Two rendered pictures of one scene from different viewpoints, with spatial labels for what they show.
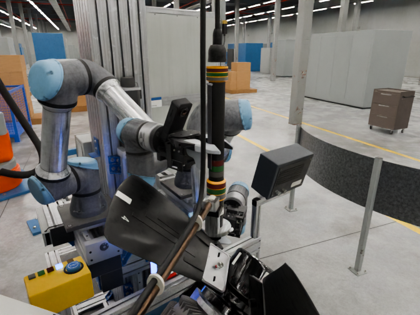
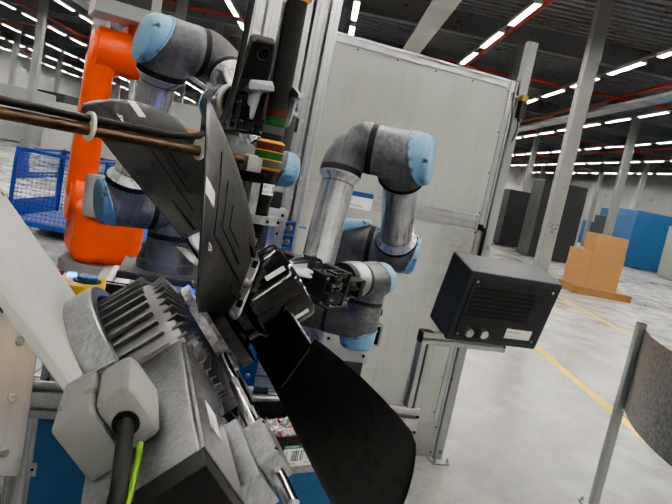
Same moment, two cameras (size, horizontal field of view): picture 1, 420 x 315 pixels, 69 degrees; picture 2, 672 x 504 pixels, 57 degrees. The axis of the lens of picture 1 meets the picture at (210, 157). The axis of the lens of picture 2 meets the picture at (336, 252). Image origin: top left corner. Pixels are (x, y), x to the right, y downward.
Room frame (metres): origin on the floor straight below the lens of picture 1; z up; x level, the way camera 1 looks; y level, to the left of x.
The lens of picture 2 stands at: (-0.24, -0.46, 1.39)
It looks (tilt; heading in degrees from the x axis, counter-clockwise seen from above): 7 degrees down; 19
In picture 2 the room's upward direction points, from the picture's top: 11 degrees clockwise
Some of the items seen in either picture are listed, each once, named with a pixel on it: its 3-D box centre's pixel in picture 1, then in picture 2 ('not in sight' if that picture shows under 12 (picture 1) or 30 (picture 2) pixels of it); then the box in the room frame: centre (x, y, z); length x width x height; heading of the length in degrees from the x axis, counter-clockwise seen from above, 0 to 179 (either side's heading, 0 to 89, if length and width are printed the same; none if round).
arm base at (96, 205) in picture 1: (87, 198); (167, 250); (1.17, 0.52, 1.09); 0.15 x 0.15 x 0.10
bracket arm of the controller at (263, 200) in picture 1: (272, 195); (462, 340); (1.30, -0.29, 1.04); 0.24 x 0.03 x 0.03; 128
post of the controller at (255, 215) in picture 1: (255, 218); (418, 368); (1.23, -0.21, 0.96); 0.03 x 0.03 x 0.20; 38
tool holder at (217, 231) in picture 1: (214, 212); (257, 190); (0.61, -0.01, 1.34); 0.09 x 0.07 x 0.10; 163
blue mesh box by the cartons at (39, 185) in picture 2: not in sight; (69, 193); (5.78, 5.25, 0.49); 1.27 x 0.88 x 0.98; 22
